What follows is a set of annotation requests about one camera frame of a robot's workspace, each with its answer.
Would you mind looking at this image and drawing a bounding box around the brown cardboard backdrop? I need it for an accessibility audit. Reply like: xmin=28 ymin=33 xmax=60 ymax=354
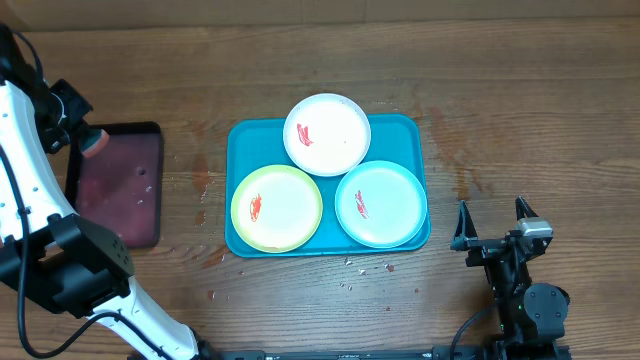
xmin=1 ymin=0 xmax=639 ymax=31

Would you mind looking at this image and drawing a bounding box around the white plate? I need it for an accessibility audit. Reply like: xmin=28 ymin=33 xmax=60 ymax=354
xmin=283 ymin=93 xmax=372 ymax=177

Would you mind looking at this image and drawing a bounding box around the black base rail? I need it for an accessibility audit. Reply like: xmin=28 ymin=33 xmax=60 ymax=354
xmin=211 ymin=345 xmax=572 ymax=360

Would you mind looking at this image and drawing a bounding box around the pink green sponge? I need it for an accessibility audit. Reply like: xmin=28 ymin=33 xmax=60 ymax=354
xmin=78 ymin=128 xmax=109 ymax=158

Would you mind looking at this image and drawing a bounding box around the blue plastic tray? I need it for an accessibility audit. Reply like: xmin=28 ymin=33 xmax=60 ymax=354
xmin=225 ymin=113 xmax=426 ymax=258

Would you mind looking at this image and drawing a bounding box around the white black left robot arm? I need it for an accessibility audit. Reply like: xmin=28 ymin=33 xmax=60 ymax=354
xmin=1 ymin=25 xmax=218 ymax=359

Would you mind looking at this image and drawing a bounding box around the light blue plate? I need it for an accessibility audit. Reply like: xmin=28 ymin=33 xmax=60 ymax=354
xmin=334 ymin=160 xmax=428 ymax=249

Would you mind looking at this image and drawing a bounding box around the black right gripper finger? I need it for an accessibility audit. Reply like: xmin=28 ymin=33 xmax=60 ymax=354
xmin=515 ymin=196 xmax=537 ymax=220
xmin=450 ymin=200 xmax=474 ymax=251

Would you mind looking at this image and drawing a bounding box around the yellow-green plate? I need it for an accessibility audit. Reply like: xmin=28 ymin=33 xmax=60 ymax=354
xmin=230 ymin=165 xmax=323 ymax=254

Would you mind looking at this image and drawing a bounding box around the black tray of reddish water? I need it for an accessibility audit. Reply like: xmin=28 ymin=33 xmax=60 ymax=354
xmin=65 ymin=122 xmax=164 ymax=249

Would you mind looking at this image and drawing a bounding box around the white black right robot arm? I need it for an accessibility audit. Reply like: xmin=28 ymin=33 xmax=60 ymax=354
xmin=447 ymin=197 xmax=571 ymax=359

